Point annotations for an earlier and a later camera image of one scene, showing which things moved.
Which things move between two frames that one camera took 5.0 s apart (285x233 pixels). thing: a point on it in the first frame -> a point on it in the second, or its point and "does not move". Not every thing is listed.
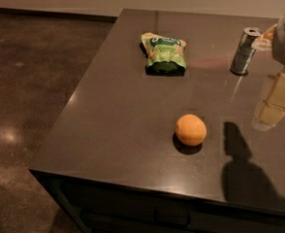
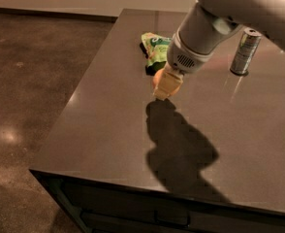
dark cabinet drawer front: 101,207 does not move
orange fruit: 191,130 -> 165,83
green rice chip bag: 164,56 does not move
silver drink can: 245,51 does not move
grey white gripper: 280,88 -> 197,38
